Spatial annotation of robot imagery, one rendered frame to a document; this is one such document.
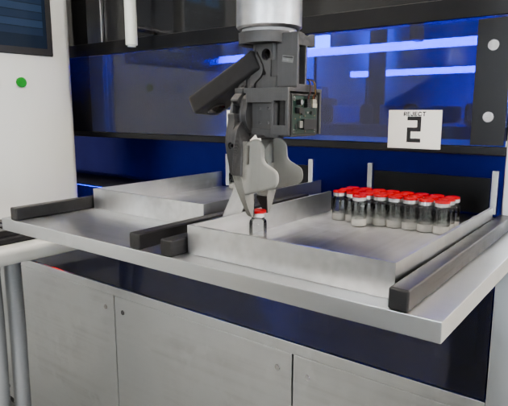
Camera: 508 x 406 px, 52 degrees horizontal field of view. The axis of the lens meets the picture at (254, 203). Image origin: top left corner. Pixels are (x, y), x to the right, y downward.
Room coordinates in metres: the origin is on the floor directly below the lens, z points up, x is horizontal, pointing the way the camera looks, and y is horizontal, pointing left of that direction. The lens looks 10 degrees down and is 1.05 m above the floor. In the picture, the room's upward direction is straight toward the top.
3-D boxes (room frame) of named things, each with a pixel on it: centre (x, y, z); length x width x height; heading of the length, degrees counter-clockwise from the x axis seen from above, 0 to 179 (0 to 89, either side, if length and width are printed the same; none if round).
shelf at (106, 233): (0.81, -0.02, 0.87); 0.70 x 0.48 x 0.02; 53
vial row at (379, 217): (0.75, -0.19, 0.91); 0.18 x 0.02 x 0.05; 52
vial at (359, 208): (0.76, -0.15, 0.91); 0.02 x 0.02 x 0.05
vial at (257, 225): (0.64, -0.01, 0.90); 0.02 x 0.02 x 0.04
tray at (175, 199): (0.96, 0.07, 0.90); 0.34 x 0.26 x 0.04; 143
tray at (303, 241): (0.67, -0.13, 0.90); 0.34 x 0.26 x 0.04; 142
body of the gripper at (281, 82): (0.62, -0.02, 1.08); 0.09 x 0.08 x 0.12; 53
